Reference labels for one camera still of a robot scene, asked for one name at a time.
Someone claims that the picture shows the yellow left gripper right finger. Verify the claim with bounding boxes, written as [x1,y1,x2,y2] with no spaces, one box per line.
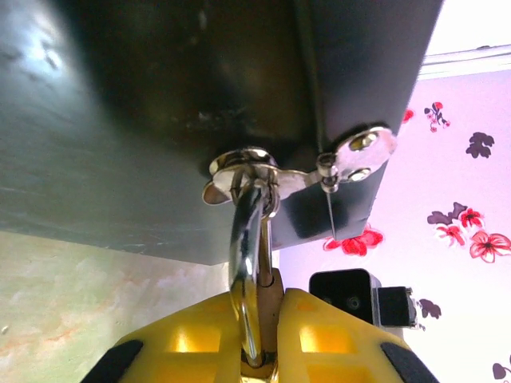
[276,286,441,383]

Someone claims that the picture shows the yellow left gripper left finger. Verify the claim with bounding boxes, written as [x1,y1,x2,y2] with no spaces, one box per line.
[81,292,245,383]

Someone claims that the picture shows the silver hasp latch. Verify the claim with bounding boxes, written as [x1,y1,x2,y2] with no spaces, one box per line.
[201,123,398,207]

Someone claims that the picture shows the starry night tin box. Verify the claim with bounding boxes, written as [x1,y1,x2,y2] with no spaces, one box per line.
[0,0,445,267]

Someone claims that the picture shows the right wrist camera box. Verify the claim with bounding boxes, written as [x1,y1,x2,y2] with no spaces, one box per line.
[309,268,419,330]

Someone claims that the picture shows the aluminium corner post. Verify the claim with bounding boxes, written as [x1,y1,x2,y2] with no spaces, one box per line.
[418,44,511,81]

